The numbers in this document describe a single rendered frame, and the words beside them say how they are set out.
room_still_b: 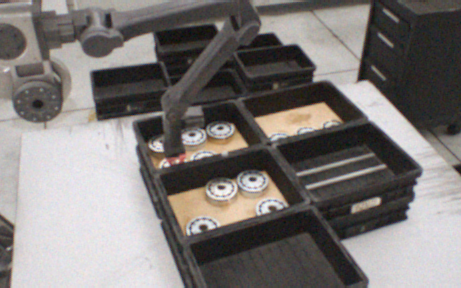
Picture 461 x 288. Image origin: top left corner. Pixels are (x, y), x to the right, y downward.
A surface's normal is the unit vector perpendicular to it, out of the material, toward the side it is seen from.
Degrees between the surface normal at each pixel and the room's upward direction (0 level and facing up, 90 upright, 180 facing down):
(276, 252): 0
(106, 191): 0
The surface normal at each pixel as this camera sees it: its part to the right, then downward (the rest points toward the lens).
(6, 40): 0.26, 0.59
